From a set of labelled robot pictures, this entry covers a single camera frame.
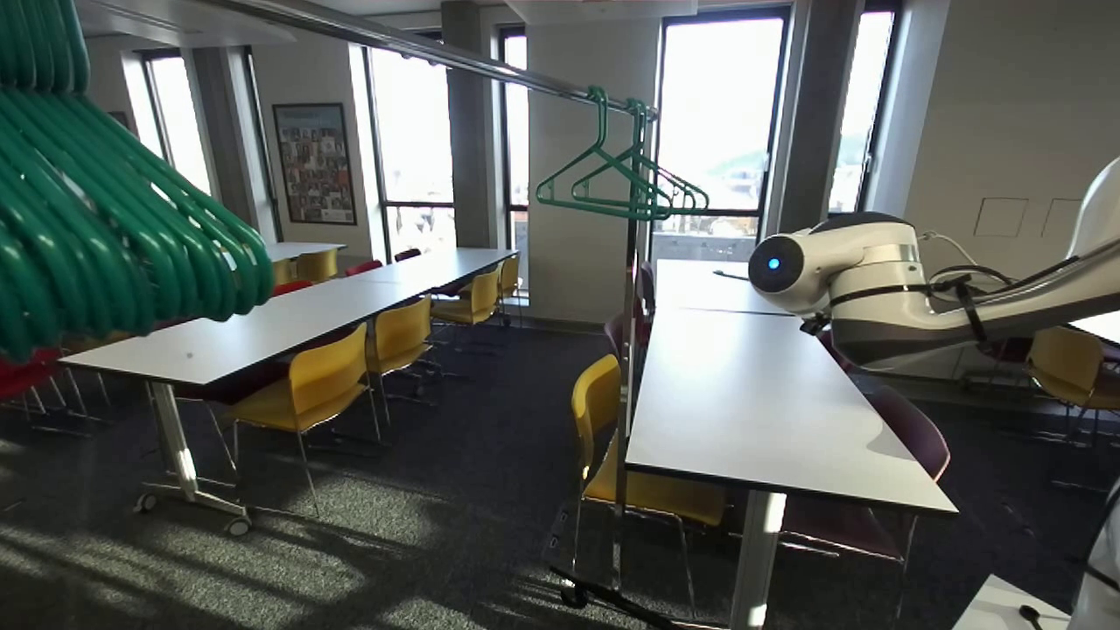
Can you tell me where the green coat hanger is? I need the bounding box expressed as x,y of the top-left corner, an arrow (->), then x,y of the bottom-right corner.
533,84 -> 678,228
655,164 -> 715,220
568,98 -> 685,224

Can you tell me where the dense green hanger bundle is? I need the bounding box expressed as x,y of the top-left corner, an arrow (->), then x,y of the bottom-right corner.
0,0 -> 281,364

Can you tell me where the yellow chair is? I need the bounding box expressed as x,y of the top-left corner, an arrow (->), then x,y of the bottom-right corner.
568,350 -> 731,608
1027,327 -> 1118,412
214,324 -> 377,503
363,297 -> 438,412
426,265 -> 505,355
275,249 -> 345,289
499,251 -> 526,304

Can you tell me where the maroon chair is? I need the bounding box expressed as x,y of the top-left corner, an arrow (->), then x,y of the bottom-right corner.
601,304 -> 652,364
778,383 -> 961,625

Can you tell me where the large framed picture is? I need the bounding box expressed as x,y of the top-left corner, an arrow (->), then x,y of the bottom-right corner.
269,98 -> 360,233

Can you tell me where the chrome rail support pole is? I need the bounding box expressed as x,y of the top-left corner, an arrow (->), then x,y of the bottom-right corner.
627,110 -> 655,591

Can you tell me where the chrome clothes rail bar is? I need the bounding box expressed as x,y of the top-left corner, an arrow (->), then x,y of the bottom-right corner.
197,0 -> 659,118

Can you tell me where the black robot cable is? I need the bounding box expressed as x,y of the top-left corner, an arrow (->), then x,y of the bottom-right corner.
816,261 -> 1120,347

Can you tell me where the white robot mount table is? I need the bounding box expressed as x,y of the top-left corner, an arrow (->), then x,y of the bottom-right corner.
951,572 -> 1076,630

